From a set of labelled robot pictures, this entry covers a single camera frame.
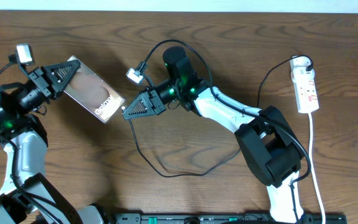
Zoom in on black charger cable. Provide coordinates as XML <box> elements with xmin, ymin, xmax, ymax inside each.
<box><xmin>120</xmin><ymin>55</ymin><xmax>314</xmax><ymax>178</ymax></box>

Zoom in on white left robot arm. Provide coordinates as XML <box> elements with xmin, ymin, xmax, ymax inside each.
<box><xmin>0</xmin><ymin>60</ymin><xmax>108</xmax><ymax>223</ymax></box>

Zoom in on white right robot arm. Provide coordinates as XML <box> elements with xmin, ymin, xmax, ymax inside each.
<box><xmin>122</xmin><ymin>45</ymin><xmax>311</xmax><ymax>223</ymax></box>

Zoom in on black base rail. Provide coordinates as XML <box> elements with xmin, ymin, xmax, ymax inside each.
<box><xmin>113</xmin><ymin>212</ymin><xmax>347</xmax><ymax>224</ymax></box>

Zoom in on white power strip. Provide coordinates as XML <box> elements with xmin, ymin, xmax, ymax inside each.
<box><xmin>290</xmin><ymin>55</ymin><xmax>319</xmax><ymax>114</ymax></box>

